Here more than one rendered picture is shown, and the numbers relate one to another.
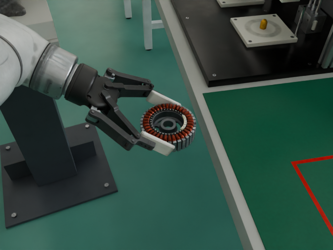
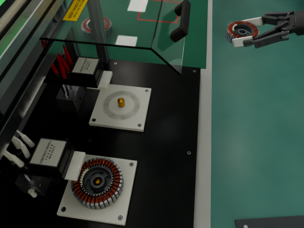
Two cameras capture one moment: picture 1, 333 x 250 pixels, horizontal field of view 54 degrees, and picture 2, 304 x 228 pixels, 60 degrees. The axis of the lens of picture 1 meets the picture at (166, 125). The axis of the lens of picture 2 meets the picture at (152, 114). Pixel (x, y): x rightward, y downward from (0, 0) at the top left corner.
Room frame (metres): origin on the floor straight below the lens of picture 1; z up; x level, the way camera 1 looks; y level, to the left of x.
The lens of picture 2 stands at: (1.31, -0.05, 1.36)
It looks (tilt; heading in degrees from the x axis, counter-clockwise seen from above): 53 degrees down; 199
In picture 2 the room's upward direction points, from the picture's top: straight up
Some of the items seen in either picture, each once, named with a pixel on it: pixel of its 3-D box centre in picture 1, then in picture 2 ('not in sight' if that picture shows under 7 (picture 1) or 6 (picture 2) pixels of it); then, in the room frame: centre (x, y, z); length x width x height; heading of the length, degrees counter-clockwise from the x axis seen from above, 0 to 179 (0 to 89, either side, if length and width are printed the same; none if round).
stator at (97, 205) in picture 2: not in sight; (97, 182); (1.12, -0.24, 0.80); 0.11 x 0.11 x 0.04
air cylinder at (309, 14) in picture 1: (309, 18); (71, 95); (0.91, -0.43, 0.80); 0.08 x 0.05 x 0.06; 11
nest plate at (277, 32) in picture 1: (262, 29); (121, 106); (0.89, -0.28, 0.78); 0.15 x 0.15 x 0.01; 11
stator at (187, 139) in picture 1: (168, 126); (241, 33); (0.46, 0.00, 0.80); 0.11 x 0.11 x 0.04
